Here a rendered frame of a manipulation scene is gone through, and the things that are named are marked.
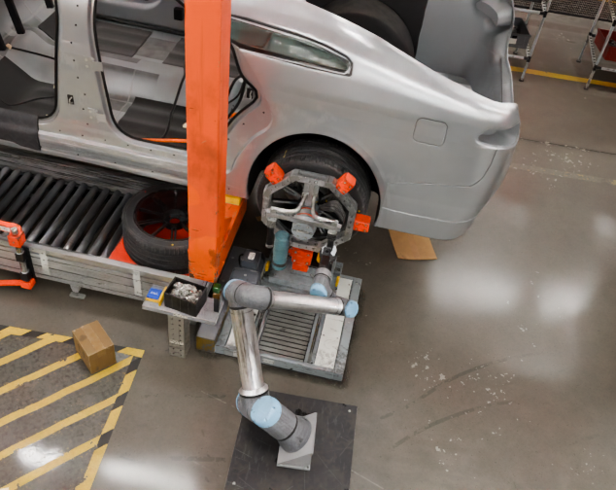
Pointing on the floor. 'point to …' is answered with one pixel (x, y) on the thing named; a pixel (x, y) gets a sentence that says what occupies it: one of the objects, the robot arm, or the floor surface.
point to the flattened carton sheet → (412, 246)
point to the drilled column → (179, 335)
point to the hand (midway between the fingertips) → (330, 245)
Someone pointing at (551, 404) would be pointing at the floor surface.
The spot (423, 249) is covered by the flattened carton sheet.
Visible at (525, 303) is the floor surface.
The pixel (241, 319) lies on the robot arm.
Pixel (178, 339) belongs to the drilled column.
